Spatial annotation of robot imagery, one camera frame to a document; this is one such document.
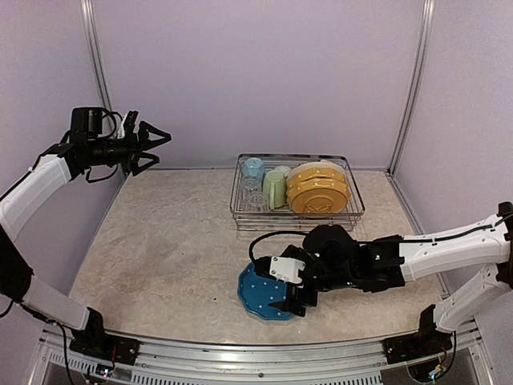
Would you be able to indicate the right corner aluminium post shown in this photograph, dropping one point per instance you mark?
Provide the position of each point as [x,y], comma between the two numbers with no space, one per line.
[414,86]

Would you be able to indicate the blue dotted plate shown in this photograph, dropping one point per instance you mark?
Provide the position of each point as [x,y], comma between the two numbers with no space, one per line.
[257,293]

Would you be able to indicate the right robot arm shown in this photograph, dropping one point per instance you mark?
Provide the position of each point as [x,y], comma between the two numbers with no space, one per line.
[330,259]

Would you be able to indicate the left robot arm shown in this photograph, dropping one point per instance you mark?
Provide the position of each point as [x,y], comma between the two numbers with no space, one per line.
[97,137]

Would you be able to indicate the corner aluminium post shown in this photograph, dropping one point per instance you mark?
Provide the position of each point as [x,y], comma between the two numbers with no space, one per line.
[414,86]
[88,16]

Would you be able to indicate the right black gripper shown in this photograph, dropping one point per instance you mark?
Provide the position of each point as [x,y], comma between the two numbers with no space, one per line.
[309,301]

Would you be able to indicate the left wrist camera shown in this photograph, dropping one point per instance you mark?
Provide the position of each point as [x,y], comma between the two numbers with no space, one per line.
[127,125]

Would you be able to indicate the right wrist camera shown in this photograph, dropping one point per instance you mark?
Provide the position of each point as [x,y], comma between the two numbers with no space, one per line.
[287,269]

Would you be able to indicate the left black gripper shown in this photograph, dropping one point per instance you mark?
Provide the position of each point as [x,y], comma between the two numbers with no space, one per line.
[133,147]

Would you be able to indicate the beige plate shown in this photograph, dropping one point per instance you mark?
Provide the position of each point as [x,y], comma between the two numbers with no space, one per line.
[324,163]

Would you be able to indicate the metal wire dish rack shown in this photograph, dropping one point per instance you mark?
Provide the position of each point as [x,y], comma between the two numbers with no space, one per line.
[284,218]

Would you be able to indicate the light blue faceted cup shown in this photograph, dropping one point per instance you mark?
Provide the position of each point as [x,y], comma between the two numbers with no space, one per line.
[254,167]

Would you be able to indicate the clear glass near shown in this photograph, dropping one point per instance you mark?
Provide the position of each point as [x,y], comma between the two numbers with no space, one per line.
[256,203]

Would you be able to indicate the aluminium front rail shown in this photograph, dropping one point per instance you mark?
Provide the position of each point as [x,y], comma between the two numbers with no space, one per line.
[168,361]

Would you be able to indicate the yellow dotted plate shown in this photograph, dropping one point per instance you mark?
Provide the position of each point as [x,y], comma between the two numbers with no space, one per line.
[318,195]
[318,169]

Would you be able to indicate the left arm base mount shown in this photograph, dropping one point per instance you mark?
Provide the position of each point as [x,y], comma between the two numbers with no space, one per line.
[113,348]

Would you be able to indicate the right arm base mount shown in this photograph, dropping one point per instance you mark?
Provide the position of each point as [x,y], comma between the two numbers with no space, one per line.
[409,347]

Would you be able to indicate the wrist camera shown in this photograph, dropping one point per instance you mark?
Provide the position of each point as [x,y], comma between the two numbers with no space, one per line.
[127,125]
[287,269]

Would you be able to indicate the left corner aluminium post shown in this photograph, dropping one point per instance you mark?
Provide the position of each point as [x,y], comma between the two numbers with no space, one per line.
[88,16]

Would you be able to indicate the green mug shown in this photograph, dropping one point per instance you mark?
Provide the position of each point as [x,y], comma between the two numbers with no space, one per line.
[275,188]

